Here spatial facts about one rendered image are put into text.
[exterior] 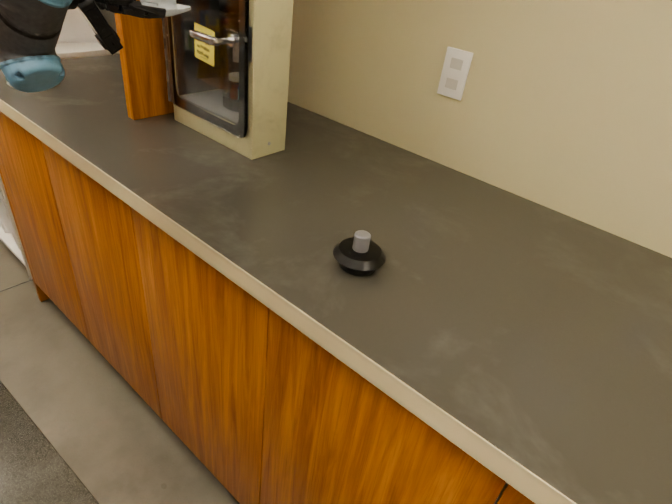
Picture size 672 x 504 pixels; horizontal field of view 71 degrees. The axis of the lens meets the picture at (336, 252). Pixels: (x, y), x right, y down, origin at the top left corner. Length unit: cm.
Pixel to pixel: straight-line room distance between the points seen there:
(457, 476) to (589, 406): 20
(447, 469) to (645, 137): 78
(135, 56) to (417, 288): 93
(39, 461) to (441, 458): 50
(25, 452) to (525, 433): 56
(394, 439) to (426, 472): 6
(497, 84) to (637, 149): 34
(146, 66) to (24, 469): 104
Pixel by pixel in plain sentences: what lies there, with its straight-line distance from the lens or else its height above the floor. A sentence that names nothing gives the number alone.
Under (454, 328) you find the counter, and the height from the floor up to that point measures 94.
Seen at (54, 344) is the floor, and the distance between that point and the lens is 212.
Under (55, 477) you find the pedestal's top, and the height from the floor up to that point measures 94.
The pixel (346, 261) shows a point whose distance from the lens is 79.
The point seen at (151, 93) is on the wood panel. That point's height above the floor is 100.
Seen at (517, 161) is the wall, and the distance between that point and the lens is 126.
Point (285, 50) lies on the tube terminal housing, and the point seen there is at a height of 118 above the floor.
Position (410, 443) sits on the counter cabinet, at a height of 80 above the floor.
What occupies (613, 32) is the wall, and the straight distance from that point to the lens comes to 117.
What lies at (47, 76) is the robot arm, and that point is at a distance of 82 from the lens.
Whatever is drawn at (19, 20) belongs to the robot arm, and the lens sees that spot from 76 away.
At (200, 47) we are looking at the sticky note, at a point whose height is 116.
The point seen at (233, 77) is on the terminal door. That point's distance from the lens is 114.
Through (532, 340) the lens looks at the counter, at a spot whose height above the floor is 94.
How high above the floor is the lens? 142
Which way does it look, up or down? 34 degrees down
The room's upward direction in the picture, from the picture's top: 8 degrees clockwise
